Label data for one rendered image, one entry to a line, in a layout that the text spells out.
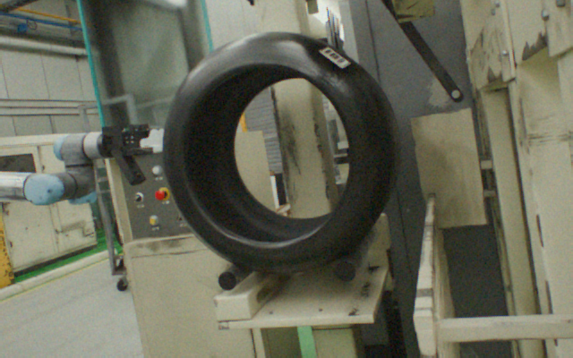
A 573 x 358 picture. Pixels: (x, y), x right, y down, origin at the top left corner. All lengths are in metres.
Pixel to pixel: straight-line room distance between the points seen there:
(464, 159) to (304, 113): 0.46
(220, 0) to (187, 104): 10.68
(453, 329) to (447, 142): 0.80
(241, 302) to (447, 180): 0.60
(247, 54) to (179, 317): 1.26
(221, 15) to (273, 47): 10.65
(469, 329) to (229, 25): 11.16
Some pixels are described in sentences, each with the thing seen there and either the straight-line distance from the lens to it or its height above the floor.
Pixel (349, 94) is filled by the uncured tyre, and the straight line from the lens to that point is 0.99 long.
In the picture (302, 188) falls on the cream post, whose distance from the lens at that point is 1.41.
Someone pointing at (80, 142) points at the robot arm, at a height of 1.29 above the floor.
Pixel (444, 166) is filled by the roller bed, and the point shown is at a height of 1.06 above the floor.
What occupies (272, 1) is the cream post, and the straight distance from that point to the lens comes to 1.46.
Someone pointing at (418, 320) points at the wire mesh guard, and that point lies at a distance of 0.51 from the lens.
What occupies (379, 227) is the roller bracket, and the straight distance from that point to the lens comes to 1.36.
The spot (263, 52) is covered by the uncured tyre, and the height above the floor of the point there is 1.39.
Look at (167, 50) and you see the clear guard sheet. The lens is 1.93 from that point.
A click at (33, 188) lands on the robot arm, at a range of 1.30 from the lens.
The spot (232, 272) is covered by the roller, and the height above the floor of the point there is 0.92.
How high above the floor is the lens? 1.19
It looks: 3 degrees down
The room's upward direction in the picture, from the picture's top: 10 degrees counter-clockwise
